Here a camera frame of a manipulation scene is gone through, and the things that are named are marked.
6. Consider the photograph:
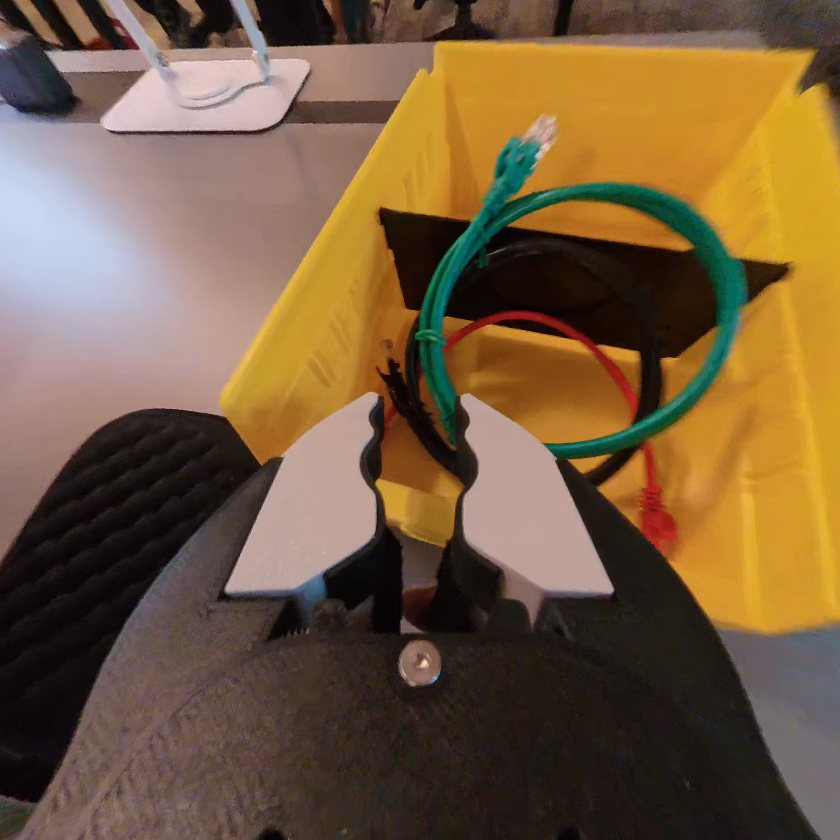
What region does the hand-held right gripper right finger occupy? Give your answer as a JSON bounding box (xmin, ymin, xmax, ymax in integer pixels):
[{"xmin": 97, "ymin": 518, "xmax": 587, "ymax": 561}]
[{"xmin": 453, "ymin": 394, "xmax": 616, "ymax": 631}]

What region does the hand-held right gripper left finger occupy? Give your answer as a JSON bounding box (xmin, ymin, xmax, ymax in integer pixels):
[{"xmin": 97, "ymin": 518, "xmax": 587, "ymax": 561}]
[{"xmin": 224, "ymin": 392, "xmax": 388, "ymax": 624}]

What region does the red ethernet cable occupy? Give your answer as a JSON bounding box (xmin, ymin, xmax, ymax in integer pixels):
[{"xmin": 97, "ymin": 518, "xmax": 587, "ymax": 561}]
[{"xmin": 384, "ymin": 311, "xmax": 678, "ymax": 559}]

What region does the black ethernet cable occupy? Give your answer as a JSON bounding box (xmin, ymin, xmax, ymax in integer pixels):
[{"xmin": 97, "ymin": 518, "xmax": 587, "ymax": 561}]
[{"xmin": 375, "ymin": 239, "xmax": 664, "ymax": 487}]

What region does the yellow plastic bin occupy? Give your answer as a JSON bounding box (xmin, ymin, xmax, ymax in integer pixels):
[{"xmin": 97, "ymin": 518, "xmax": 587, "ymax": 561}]
[{"xmin": 220, "ymin": 41, "xmax": 840, "ymax": 634}]

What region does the green ethernet cable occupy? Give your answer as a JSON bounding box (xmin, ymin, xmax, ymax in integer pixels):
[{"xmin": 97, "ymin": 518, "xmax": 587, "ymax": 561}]
[{"xmin": 413, "ymin": 115, "xmax": 749, "ymax": 460}]

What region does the grey desk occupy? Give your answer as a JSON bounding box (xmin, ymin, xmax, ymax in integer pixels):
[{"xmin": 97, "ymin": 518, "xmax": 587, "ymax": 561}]
[{"xmin": 0, "ymin": 42, "xmax": 840, "ymax": 840}]

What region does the black mesh pad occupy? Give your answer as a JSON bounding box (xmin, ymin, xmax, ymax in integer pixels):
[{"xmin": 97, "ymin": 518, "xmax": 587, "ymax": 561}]
[{"xmin": 0, "ymin": 408, "xmax": 260, "ymax": 802}]

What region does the black bin divider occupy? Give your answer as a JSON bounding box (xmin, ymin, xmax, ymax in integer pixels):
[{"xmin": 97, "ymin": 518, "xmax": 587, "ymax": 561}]
[{"xmin": 378, "ymin": 208, "xmax": 791, "ymax": 358}]

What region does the instruction sign on white stand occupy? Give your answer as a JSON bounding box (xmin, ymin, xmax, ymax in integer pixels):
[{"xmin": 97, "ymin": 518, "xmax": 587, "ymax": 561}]
[{"xmin": 100, "ymin": 0, "xmax": 311, "ymax": 134}]

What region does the large grey power box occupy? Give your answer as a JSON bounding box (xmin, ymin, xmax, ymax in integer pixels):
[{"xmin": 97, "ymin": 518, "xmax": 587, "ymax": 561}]
[{"xmin": 0, "ymin": 33, "xmax": 76, "ymax": 114}]

